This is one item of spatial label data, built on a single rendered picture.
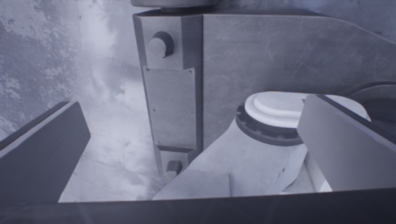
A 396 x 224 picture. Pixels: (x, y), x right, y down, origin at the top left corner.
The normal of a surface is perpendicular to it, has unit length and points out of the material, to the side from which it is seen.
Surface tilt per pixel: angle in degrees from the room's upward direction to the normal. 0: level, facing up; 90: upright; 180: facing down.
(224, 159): 90
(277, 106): 90
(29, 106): 0
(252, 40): 0
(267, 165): 90
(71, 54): 0
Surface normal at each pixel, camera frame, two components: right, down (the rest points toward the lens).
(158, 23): -0.16, 0.52
